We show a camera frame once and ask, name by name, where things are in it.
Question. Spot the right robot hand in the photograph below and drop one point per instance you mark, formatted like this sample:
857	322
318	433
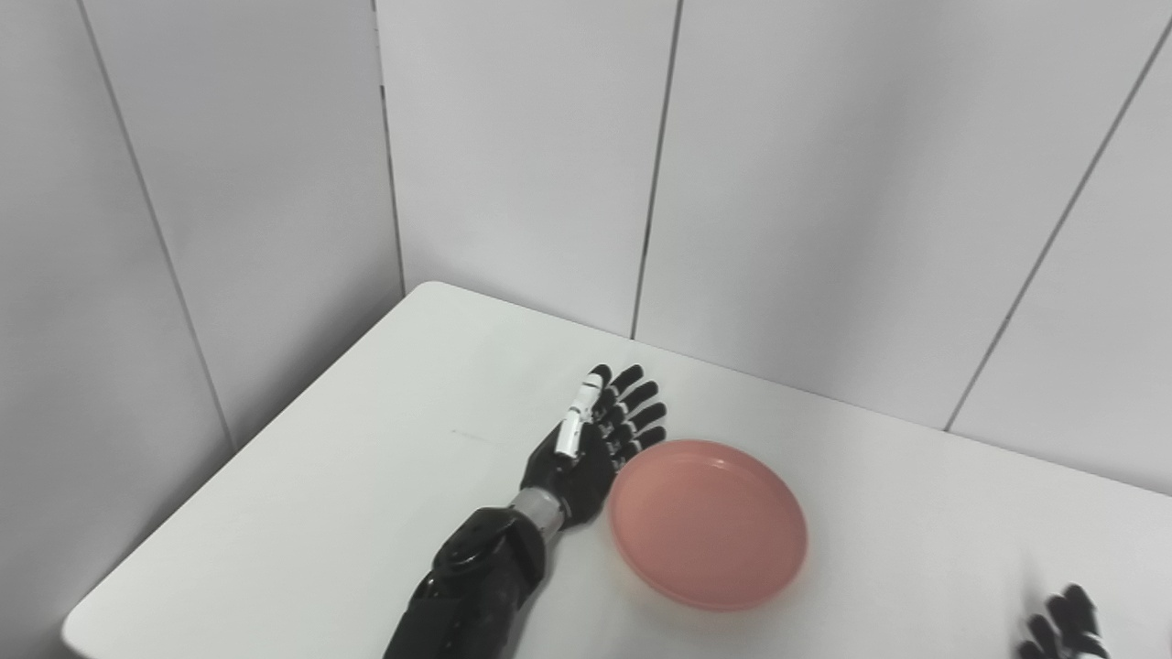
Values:
1062	630

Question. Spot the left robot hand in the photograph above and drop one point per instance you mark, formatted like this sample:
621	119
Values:
595	448

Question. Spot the pink round plate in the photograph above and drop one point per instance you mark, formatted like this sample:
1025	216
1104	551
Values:
708	524

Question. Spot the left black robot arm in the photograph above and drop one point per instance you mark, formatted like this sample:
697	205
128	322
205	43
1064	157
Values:
476	586

